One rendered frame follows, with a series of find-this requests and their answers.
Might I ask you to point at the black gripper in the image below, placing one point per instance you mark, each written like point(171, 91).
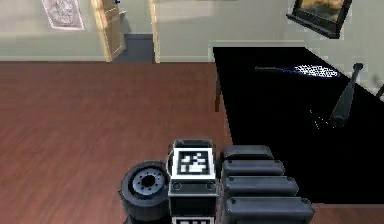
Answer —
point(145, 186)

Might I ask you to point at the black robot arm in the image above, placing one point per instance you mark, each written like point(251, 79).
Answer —
point(256, 186)

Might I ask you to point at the black table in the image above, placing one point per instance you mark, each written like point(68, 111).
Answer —
point(283, 133)

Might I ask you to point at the light wooden room door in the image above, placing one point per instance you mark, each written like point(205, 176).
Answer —
point(111, 30)

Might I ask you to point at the blue tennis racket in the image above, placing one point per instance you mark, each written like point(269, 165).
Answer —
point(310, 70)

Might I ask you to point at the black framed picture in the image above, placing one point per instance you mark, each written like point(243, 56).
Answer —
point(322, 14)

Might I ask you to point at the pale grey wall poster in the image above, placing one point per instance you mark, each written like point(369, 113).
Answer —
point(63, 14)

